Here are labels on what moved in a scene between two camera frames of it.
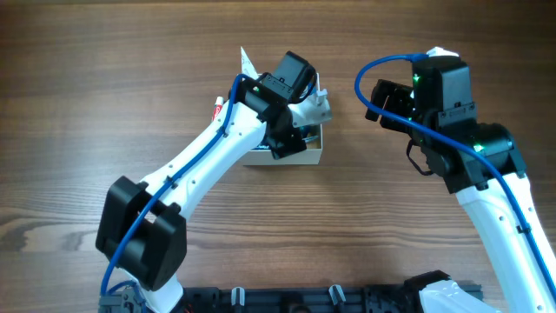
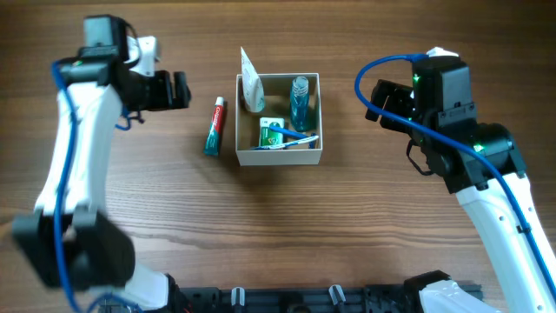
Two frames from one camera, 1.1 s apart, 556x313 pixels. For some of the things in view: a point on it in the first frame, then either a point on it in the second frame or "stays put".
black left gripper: x=286 y=140 → x=164 y=98
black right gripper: x=398 y=94 stays put
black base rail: x=358 y=299 stays put
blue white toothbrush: x=304 y=139 stays put
